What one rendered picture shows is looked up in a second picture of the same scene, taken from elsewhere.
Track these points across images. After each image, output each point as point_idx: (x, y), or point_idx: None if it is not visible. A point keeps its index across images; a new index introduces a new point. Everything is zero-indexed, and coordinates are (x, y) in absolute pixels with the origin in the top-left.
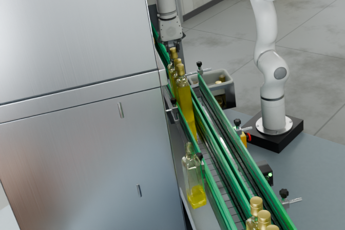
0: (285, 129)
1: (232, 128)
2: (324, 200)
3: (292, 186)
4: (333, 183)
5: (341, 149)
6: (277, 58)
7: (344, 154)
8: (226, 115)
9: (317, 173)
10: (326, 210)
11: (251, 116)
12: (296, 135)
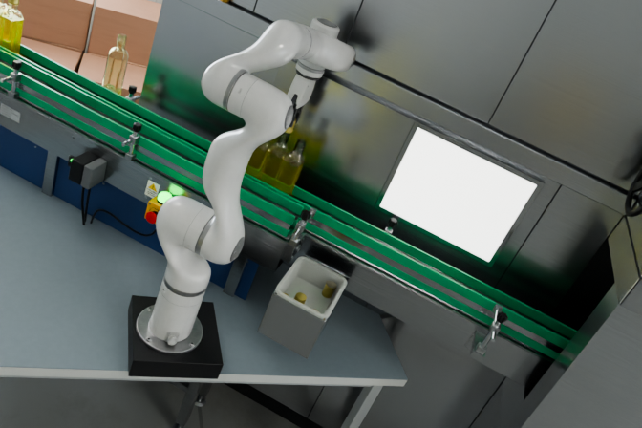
0: (141, 320)
1: (141, 136)
2: (12, 258)
3: (69, 265)
4: (13, 287)
5: (34, 356)
6: (181, 200)
7: (22, 345)
8: (275, 357)
9: (48, 295)
10: (1, 246)
11: (238, 372)
12: (128, 353)
